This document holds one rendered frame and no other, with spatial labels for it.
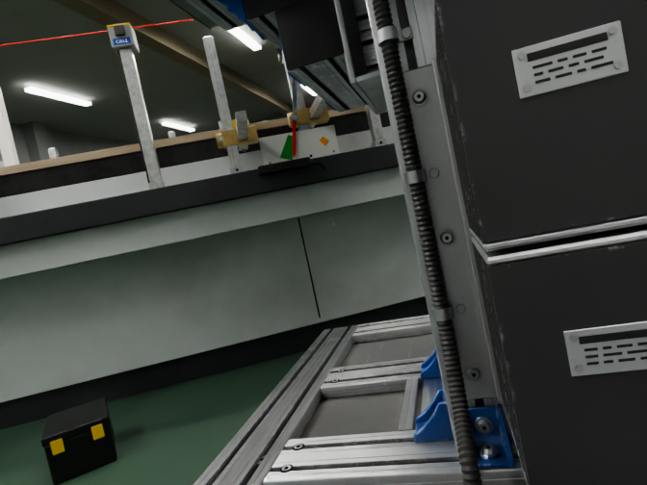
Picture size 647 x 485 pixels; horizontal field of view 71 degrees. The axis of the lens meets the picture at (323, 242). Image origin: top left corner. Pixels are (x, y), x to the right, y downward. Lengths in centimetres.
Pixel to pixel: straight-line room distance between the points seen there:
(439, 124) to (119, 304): 150
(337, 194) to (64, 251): 90
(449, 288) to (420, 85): 21
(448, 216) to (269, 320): 135
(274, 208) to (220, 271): 36
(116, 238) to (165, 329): 41
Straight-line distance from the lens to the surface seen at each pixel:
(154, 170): 156
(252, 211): 154
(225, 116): 157
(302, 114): 157
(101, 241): 160
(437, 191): 48
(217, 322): 177
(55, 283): 187
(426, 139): 48
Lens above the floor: 50
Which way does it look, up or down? 3 degrees down
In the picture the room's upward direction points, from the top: 12 degrees counter-clockwise
